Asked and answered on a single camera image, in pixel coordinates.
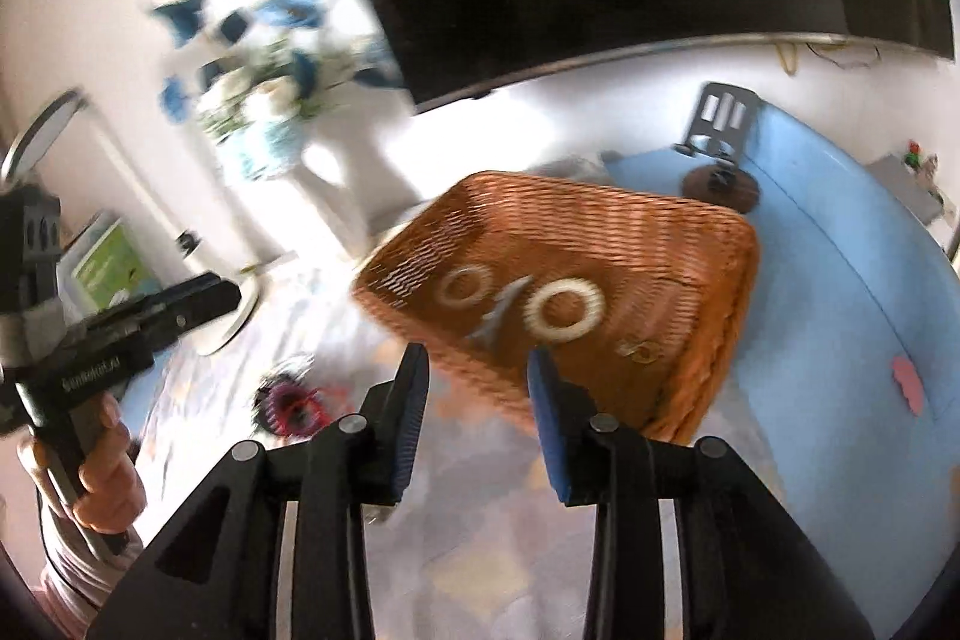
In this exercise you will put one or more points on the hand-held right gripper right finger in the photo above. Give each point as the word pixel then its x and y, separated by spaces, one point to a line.
pixel 549 437

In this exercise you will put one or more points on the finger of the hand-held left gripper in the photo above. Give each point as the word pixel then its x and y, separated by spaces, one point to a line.
pixel 187 302

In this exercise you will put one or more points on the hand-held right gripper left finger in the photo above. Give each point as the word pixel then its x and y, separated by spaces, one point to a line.
pixel 403 430

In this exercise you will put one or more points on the orange wicker basket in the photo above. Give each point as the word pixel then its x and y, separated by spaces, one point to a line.
pixel 622 235

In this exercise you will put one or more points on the person's left forearm striped sleeve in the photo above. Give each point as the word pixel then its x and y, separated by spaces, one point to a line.
pixel 82 572

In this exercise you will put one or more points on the gold jewelry piece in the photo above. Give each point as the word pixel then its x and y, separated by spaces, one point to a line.
pixel 637 349

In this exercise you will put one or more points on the person's left hand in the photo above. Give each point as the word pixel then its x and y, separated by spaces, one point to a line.
pixel 112 490

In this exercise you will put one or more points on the white desk lamp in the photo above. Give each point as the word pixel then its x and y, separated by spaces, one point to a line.
pixel 225 332

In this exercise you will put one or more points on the green and white box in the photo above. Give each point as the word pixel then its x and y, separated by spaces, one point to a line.
pixel 101 265

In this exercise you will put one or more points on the pale printed tablecloth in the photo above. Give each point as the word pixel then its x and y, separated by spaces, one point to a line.
pixel 480 557

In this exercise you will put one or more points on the light blue vase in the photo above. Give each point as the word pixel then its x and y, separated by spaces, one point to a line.
pixel 262 149

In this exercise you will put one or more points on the blue and white flower bouquet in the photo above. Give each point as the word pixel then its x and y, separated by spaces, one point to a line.
pixel 277 63

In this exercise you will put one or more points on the grey cloth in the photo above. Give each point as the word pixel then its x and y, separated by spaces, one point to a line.
pixel 574 168

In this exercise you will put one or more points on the brown round disc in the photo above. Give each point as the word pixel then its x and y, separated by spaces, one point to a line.
pixel 720 186

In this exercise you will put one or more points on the blue mat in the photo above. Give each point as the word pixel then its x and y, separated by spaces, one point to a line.
pixel 840 310

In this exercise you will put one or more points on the pink paper shape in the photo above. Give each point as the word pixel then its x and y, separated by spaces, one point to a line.
pixel 907 385

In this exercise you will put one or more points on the black metal phone stand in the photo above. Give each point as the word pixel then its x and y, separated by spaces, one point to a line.
pixel 724 119

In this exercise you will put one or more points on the grey box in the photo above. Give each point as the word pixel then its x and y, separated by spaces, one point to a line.
pixel 900 183

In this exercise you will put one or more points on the white pedestal stand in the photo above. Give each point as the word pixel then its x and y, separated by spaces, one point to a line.
pixel 337 197

